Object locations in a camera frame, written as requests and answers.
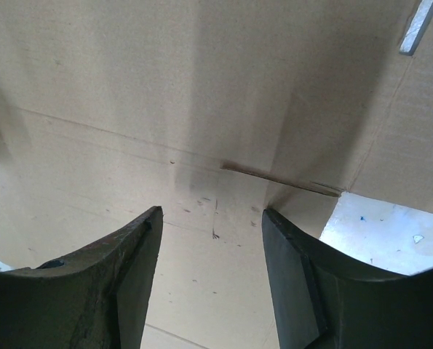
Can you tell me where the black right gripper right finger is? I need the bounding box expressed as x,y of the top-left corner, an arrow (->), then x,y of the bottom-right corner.
262,208 -> 433,348

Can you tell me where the brown cardboard box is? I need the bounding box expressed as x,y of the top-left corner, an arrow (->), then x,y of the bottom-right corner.
0,1 -> 433,348

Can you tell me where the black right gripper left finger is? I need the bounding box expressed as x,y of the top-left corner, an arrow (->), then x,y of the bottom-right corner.
0,206 -> 163,348

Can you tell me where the grey aluminium frame post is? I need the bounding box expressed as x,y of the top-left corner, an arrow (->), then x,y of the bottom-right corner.
399,0 -> 433,57

